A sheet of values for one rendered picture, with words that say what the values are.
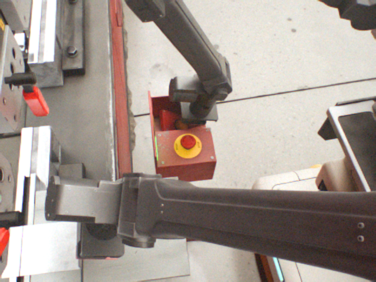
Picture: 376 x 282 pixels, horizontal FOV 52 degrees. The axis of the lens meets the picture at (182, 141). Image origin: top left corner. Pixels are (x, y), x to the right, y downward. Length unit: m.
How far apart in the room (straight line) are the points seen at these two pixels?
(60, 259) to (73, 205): 0.24
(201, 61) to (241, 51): 1.49
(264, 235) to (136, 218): 0.19
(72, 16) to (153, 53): 1.14
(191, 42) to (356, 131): 0.36
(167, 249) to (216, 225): 0.38
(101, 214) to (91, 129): 0.48
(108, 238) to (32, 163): 0.30
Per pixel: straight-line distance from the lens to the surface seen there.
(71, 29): 1.12
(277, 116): 2.06
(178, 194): 0.37
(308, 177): 1.61
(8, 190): 0.56
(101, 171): 0.89
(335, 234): 0.24
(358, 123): 0.83
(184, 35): 0.72
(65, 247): 0.71
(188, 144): 0.99
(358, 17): 0.72
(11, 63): 0.63
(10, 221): 0.46
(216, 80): 0.86
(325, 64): 2.36
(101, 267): 0.70
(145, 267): 0.69
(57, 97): 1.02
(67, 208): 0.48
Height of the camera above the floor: 1.67
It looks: 61 degrees down
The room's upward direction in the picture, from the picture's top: 3 degrees clockwise
